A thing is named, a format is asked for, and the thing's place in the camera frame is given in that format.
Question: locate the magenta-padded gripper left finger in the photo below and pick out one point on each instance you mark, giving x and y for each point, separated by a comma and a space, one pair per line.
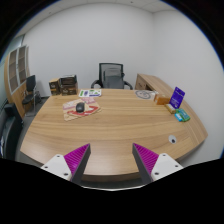
75, 161

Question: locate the green box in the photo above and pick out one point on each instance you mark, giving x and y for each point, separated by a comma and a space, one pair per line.
184, 114

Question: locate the white sticker sheet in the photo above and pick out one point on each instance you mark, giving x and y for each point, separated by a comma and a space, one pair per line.
90, 93

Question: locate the large brown carton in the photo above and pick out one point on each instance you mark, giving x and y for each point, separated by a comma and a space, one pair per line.
68, 90

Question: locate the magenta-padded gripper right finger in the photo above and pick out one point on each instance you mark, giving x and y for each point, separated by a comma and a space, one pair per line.
148, 161

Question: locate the grey backpack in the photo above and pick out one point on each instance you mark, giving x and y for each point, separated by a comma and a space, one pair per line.
113, 79

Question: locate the black visitor chair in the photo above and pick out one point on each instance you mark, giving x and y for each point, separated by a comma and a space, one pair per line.
31, 83

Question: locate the wooden shelf unit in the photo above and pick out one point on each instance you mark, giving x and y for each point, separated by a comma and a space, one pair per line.
15, 90

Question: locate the black computer mouse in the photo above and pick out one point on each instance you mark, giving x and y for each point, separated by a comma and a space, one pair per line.
80, 107

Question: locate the black mesh office chair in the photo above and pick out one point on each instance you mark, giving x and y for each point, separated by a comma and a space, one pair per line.
101, 68

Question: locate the blue box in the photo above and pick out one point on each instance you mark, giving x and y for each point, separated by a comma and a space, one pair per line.
178, 117

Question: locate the black box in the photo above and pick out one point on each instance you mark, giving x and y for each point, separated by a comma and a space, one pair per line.
68, 80

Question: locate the round white printed disc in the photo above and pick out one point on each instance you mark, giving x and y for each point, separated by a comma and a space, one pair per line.
144, 94

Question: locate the pink and red printed mouse pad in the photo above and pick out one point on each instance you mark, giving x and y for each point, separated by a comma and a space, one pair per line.
91, 108

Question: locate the wooden side cabinet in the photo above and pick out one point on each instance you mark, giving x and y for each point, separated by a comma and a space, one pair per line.
151, 81

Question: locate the black sofa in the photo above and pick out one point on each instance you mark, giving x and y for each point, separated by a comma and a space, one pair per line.
10, 133

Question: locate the small yellow box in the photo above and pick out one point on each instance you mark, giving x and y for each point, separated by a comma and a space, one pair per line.
170, 108

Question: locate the purple standing card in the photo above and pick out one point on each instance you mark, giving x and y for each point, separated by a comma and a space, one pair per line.
177, 97

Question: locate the small brown carton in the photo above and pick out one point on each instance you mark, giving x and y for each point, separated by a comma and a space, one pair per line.
54, 87

